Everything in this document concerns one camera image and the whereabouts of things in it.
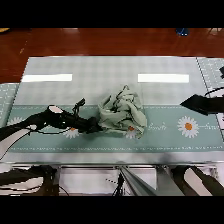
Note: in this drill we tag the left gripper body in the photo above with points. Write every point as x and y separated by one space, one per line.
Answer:
87 126

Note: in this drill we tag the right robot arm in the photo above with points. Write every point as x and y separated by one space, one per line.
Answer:
208 104

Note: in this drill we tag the pale green shirt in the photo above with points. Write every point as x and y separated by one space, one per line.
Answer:
122 113

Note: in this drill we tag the silver frame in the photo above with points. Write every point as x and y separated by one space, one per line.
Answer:
143 186

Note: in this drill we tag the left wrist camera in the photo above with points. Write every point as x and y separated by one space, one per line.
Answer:
79 105

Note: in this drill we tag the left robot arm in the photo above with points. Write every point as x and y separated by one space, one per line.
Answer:
40 120

